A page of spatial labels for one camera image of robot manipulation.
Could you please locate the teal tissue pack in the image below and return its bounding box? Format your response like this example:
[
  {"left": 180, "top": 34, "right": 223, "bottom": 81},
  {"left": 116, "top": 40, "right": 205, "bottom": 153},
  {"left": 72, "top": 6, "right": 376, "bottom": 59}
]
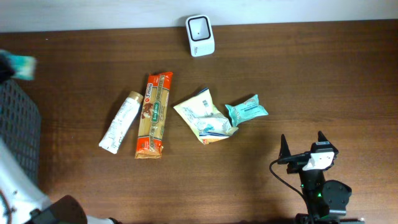
[{"left": 1, "top": 50, "right": 37, "bottom": 80}]

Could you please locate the teal wet wipes pack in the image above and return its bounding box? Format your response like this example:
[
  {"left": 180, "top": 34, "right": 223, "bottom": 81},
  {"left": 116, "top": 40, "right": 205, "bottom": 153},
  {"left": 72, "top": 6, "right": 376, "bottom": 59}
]
[{"left": 225, "top": 95, "right": 268, "bottom": 127}]

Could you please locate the grey plastic basket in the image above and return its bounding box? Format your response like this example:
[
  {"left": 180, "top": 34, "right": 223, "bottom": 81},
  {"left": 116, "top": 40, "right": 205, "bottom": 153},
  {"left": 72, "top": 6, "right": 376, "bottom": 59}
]
[{"left": 1, "top": 80, "right": 42, "bottom": 184}]

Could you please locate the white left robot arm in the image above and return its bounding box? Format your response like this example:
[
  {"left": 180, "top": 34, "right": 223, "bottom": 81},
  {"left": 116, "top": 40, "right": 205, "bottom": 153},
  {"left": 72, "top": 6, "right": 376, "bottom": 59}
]
[{"left": 1, "top": 52, "right": 117, "bottom": 223}]

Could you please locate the white barcode scanner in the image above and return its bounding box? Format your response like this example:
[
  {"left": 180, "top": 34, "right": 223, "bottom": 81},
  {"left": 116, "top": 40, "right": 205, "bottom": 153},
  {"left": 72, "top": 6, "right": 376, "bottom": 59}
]
[{"left": 185, "top": 15, "right": 215, "bottom": 57}]

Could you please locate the white tube with gold cap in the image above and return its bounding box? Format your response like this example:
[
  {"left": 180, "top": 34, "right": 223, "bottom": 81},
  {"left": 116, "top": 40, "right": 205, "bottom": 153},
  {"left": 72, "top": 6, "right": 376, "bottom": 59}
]
[{"left": 98, "top": 91, "right": 144, "bottom": 154}]

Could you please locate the orange spaghetti packet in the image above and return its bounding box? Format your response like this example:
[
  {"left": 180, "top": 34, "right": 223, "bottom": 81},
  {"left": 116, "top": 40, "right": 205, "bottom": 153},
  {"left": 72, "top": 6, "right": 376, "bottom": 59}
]
[{"left": 135, "top": 72, "right": 173, "bottom": 159}]

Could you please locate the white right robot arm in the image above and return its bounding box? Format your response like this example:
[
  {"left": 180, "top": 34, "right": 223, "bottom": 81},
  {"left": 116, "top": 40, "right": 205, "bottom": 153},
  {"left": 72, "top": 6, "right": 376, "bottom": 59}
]
[{"left": 269, "top": 131, "right": 364, "bottom": 224}]

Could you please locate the cream chips bag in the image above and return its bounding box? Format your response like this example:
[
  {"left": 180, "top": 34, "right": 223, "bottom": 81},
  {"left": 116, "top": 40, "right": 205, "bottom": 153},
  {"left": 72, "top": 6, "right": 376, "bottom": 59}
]
[{"left": 174, "top": 88, "right": 238, "bottom": 144}]

